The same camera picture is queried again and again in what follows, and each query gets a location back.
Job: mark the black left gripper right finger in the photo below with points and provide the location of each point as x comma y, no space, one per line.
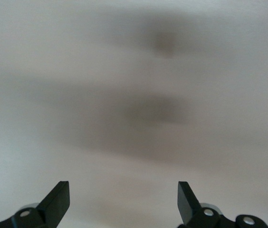
187,204

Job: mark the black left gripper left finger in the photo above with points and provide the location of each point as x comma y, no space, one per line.
55,202

